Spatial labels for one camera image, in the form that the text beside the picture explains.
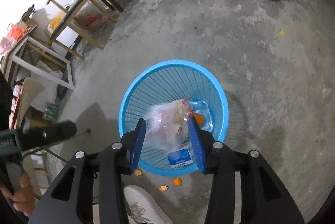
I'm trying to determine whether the clear plastic bag with peels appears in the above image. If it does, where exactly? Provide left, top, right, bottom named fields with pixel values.
left=144, top=97, right=194, bottom=151

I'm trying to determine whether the green box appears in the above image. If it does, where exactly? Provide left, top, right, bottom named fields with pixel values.
left=44, top=102, right=61, bottom=121

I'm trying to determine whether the person's left hand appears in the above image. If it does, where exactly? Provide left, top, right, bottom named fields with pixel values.
left=12, top=172, right=36, bottom=216

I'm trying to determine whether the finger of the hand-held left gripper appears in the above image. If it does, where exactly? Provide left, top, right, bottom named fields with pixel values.
left=16, top=120, right=77, bottom=153

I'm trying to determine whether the pink plastic bag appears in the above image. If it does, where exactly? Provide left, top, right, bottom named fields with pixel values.
left=0, top=37, right=17, bottom=55

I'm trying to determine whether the yellow plastic bag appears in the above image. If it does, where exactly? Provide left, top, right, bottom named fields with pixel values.
left=50, top=13, right=66, bottom=31

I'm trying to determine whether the blue white toothpaste box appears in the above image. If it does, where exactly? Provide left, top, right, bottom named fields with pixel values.
left=167, top=141, right=195, bottom=168

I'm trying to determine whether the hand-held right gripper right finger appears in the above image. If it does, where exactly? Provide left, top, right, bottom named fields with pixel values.
left=189, top=117, right=305, bottom=224

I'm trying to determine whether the large white sack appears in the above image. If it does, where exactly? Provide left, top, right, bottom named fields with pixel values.
left=31, top=60, right=64, bottom=112

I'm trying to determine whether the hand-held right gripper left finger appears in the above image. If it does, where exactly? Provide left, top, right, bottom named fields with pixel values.
left=27, top=118, right=146, bottom=224

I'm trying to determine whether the clear plastic container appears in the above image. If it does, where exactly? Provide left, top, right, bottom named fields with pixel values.
left=192, top=100, right=214, bottom=131

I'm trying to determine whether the red plastic bag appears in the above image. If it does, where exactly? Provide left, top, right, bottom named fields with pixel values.
left=6, top=23, right=23, bottom=40

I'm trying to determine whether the blue plastic waste basket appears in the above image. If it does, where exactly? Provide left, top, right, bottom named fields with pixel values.
left=119, top=60, right=229, bottom=177

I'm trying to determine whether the person's white shoe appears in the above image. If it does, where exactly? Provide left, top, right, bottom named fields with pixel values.
left=124, top=185, right=173, bottom=224

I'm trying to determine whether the long side table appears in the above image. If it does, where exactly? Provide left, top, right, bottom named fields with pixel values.
left=4, top=35, right=76, bottom=91

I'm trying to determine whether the wooden chair with black seat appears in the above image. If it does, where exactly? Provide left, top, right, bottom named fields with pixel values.
left=46, top=0, right=117, bottom=59

